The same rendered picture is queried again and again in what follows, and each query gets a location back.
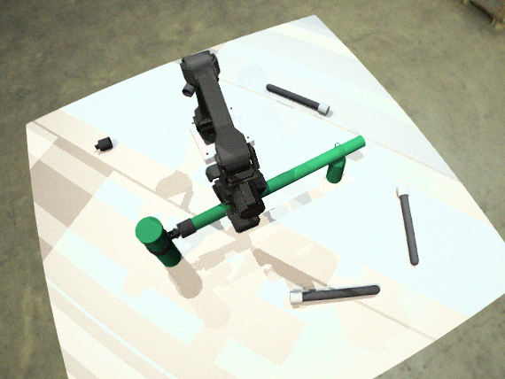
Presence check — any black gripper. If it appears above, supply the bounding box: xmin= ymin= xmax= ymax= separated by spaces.
xmin=205 ymin=163 xmax=260 ymax=234

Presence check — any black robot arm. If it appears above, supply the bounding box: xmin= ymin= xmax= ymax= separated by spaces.
xmin=180 ymin=50 xmax=268 ymax=220

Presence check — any black band with cup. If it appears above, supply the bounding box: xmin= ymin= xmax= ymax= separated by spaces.
xmin=144 ymin=218 xmax=198 ymax=256

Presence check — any black short cylinder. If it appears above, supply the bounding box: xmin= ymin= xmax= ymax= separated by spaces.
xmin=182 ymin=82 xmax=195 ymax=97
xmin=95 ymin=136 xmax=113 ymax=151

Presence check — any green post with loop top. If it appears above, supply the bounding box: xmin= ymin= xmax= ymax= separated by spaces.
xmin=326 ymin=143 xmax=346 ymax=183

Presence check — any green pipe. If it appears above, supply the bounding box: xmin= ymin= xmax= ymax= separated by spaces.
xmin=191 ymin=135 xmax=366 ymax=230

